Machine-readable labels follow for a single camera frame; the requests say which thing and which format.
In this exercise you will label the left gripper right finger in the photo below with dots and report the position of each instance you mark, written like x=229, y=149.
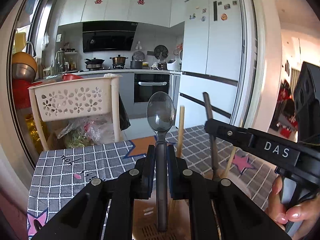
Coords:
x=173, y=171

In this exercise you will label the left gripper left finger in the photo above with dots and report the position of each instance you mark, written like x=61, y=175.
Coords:
x=148, y=172

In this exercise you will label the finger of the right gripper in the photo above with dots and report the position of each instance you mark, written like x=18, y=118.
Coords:
x=237, y=136

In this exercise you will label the dark translucent plastic spoon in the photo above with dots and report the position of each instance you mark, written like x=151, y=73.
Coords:
x=161, y=117

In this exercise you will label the white plastic utensil holder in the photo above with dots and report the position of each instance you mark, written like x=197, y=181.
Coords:
x=145, y=219

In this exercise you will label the plain wooden chopstick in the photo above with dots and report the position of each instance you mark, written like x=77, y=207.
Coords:
x=180, y=132

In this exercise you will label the person's right hand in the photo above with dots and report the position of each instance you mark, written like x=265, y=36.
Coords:
x=307, y=212

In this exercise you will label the plastic bag of vegetables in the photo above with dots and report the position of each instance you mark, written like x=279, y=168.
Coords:
x=87, y=131

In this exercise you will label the black built-in oven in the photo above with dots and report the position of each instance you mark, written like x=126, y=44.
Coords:
x=145, y=85

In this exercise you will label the beige flower-pattern rack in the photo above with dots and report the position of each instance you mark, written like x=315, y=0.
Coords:
x=54, y=101

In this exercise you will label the grey checked tablecloth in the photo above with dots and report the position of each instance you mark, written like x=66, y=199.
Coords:
x=60, y=174

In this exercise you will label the white refrigerator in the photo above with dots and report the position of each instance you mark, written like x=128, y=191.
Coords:
x=211, y=59

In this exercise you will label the white rice cooker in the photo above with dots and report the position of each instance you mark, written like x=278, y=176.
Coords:
x=173, y=65

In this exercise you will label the black saucepan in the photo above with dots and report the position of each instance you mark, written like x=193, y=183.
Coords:
x=136, y=64

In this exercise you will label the brass cooking pot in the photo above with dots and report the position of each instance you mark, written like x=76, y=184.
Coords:
x=118, y=62

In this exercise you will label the black wok on stove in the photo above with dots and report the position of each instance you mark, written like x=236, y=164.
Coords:
x=93, y=64

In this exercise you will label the steel kettle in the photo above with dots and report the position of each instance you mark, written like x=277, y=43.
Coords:
x=60, y=64

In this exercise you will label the black range hood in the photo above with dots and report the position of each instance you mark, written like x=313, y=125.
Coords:
x=108, y=35

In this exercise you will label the red container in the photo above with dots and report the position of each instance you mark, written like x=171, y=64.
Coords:
x=21, y=93

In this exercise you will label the orange and steel bowls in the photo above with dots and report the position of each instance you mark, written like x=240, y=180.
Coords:
x=24, y=67

